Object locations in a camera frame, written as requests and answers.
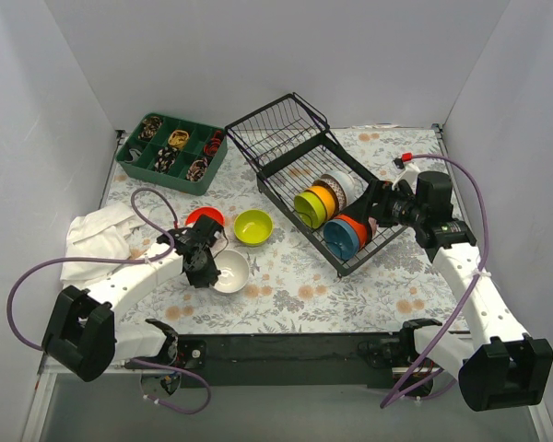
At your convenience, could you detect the brown patterned bowl row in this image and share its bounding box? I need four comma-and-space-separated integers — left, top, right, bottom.
368, 217, 378, 240
315, 174, 347, 210

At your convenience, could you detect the white bowl row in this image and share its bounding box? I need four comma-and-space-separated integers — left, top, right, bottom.
213, 250, 250, 294
324, 170, 357, 204

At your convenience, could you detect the red orange bowl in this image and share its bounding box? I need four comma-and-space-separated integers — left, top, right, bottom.
185, 206, 225, 227

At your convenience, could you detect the lime green bowl back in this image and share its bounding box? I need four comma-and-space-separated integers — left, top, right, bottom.
233, 209, 274, 247

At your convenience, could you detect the lime green bowl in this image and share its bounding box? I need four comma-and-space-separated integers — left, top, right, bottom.
233, 209, 274, 247
294, 191, 327, 229

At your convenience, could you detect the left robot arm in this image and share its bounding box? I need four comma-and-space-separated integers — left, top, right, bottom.
41, 215, 224, 381

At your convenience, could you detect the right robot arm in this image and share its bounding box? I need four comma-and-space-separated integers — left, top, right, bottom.
342, 171, 553, 412

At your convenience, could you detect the orange bowl front right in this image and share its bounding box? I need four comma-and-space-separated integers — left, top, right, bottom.
338, 214, 371, 249

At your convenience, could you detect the yellow orange bowl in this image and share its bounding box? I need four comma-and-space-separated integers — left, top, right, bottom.
307, 185, 338, 219

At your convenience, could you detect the blue bowl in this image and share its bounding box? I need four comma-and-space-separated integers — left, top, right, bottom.
323, 219, 360, 261

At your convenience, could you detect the lime green bowl front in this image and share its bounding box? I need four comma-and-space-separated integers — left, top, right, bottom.
294, 191, 327, 229

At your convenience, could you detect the pink floral rolled belt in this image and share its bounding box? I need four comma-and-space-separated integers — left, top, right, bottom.
185, 157, 210, 182

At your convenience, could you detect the green compartment organizer tray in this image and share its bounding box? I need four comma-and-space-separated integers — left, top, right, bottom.
116, 112, 228, 196

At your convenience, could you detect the dark floral rolled belt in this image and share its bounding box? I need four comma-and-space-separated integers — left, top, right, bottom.
153, 146, 181, 174

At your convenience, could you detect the white crumpled cloth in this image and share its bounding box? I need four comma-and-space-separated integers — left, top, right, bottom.
60, 203, 145, 288

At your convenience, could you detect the red black rolled belt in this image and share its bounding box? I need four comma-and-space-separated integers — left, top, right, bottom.
203, 130, 224, 157

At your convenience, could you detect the floral patterned table mat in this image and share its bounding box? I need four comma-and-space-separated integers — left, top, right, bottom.
105, 146, 456, 334

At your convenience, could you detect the yellow rolled belt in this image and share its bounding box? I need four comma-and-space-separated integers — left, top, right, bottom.
167, 129, 190, 150

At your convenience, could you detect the grey rolled belt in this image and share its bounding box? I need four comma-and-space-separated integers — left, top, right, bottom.
120, 147, 142, 164

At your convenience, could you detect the brown patterned rolled belt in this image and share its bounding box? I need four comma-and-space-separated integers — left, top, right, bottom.
137, 115, 164, 141

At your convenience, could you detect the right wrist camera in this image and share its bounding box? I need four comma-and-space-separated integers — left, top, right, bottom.
393, 153, 421, 190

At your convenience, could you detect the black wire dish rack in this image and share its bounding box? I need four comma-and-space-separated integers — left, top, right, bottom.
225, 93, 404, 277

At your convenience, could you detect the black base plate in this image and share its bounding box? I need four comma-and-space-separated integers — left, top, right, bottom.
124, 331, 437, 389

